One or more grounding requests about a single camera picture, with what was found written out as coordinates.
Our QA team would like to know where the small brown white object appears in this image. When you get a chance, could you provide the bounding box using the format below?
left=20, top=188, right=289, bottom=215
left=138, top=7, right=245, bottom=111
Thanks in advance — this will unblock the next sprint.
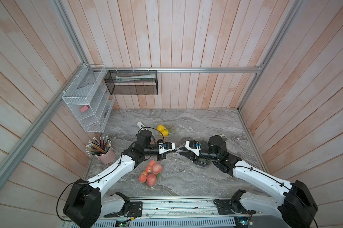
left=220, top=134, right=227, bottom=141

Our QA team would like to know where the clear box of lemons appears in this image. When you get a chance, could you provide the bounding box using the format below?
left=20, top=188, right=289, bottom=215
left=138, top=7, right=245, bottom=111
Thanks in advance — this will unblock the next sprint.
left=156, top=124, right=177, bottom=137

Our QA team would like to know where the clear box of apples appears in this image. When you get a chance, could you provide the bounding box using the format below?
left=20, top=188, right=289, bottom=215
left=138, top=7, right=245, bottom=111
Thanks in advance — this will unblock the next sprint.
left=138, top=160, right=163, bottom=188

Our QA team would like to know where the black mesh wall basket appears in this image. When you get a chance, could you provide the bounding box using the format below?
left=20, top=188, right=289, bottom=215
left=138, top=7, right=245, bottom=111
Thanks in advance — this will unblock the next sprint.
left=104, top=69, right=159, bottom=96

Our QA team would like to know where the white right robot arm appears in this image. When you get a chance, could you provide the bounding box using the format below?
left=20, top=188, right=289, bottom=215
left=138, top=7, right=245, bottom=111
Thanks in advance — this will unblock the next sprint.
left=179, top=135, right=318, bottom=228

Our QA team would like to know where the pink cup of pencils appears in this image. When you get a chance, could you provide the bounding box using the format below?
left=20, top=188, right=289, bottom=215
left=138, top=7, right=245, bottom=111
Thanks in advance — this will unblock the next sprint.
left=85, top=136, right=115, bottom=164

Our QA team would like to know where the yellow lemon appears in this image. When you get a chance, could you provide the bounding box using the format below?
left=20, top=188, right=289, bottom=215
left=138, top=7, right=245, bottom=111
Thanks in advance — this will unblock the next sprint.
left=157, top=125, right=165, bottom=132
left=161, top=129, right=169, bottom=137

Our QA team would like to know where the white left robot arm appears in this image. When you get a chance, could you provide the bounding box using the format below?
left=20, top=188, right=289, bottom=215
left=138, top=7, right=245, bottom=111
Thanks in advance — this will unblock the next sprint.
left=63, top=129, right=176, bottom=228

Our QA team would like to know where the yellow lemon upper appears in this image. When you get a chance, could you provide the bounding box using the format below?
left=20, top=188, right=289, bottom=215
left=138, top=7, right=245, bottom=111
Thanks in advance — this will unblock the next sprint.
left=157, top=125, right=165, bottom=132

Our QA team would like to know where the white mesh wall shelf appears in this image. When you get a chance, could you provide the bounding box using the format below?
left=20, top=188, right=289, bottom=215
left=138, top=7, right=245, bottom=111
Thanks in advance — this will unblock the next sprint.
left=62, top=64, right=115, bottom=133

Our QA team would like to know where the yellow lemon lower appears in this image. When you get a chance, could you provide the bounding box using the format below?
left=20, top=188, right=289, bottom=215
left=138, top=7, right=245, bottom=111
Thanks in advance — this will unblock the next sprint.
left=161, top=129, right=169, bottom=137

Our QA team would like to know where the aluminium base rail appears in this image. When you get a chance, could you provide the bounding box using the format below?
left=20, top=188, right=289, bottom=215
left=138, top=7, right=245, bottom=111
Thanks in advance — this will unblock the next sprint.
left=61, top=196, right=295, bottom=228

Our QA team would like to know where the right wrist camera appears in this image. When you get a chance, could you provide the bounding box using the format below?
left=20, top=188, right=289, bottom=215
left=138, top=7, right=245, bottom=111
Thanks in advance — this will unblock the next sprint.
left=179, top=140, right=201, bottom=157

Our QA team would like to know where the pink eraser on shelf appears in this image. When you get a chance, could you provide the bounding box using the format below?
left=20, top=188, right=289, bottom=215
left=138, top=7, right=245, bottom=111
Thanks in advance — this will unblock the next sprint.
left=80, top=105, right=90, bottom=113

